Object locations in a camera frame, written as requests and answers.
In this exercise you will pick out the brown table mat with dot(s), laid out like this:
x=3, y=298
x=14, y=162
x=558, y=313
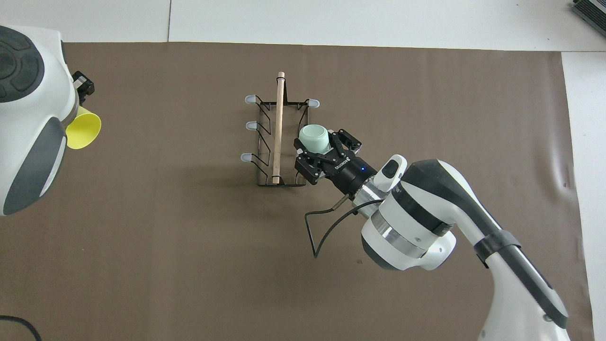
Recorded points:
x=189, y=265

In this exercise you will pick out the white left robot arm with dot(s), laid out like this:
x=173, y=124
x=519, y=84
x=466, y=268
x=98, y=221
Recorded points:
x=28, y=128

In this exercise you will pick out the grey ribbed device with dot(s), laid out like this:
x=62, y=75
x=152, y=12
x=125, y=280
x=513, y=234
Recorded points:
x=592, y=9

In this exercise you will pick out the yellow plastic cup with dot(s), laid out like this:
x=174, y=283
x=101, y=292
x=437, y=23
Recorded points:
x=85, y=129

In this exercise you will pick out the pale green plastic cup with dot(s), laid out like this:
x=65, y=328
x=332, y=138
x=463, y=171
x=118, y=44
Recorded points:
x=315, y=137

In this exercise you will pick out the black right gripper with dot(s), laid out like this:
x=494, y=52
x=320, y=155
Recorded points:
x=350, y=173

